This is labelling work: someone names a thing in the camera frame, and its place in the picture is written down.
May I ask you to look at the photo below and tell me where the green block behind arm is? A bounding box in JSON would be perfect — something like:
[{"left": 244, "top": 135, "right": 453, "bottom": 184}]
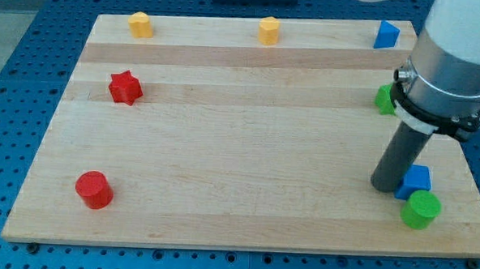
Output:
[{"left": 375, "top": 83, "right": 395, "bottom": 115}]

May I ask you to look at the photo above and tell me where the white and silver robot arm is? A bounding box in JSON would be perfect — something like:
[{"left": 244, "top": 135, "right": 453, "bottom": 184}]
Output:
[{"left": 390, "top": 0, "right": 480, "bottom": 142}]

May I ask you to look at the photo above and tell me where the blue cube block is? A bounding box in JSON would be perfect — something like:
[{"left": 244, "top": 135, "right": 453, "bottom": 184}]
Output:
[{"left": 394, "top": 164, "right": 432, "bottom": 200}]

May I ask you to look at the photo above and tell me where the wooden board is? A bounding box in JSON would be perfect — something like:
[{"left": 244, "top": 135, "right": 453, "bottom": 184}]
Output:
[{"left": 2, "top": 14, "right": 480, "bottom": 258}]

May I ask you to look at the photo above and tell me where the yellow heart block middle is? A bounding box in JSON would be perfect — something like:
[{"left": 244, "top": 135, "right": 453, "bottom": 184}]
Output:
[{"left": 257, "top": 16, "right": 281, "bottom": 45}]

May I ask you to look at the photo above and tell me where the yellow heart block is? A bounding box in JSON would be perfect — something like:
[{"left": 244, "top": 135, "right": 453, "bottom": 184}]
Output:
[
  {"left": 257, "top": 16, "right": 281, "bottom": 45},
  {"left": 127, "top": 11, "right": 153, "bottom": 38}
]

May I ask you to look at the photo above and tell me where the red star block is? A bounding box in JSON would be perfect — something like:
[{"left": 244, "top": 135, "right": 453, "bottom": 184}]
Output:
[{"left": 108, "top": 70, "right": 144, "bottom": 106}]

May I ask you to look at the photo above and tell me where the yellow heart block left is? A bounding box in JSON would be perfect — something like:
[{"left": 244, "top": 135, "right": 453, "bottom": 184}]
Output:
[{"left": 127, "top": 11, "right": 153, "bottom": 38}]

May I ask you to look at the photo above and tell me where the red cylinder block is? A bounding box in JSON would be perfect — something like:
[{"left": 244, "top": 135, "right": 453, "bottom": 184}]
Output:
[{"left": 75, "top": 170, "right": 114, "bottom": 209}]

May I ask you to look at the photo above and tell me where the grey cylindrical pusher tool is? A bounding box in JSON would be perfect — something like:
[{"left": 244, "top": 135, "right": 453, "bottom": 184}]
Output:
[{"left": 371, "top": 122, "right": 431, "bottom": 193}]

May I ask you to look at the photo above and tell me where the blue triangle block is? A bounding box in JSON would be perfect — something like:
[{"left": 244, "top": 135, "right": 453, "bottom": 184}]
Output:
[{"left": 373, "top": 21, "right": 401, "bottom": 49}]

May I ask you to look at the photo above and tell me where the green cylinder block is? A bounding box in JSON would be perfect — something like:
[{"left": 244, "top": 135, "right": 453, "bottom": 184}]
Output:
[{"left": 400, "top": 190, "right": 442, "bottom": 230}]

